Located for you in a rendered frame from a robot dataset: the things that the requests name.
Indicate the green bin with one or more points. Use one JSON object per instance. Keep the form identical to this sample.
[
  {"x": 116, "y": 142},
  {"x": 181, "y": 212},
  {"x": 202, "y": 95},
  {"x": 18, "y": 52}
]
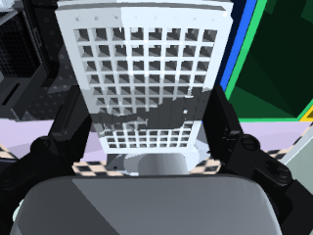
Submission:
[{"x": 274, "y": 75}]

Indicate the yellow open-top bin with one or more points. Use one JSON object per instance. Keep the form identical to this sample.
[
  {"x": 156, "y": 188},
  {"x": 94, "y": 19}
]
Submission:
[{"x": 308, "y": 116}]

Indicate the blue bin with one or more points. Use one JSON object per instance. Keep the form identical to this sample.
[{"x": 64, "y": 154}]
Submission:
[{"x": 241, "y": 14}]

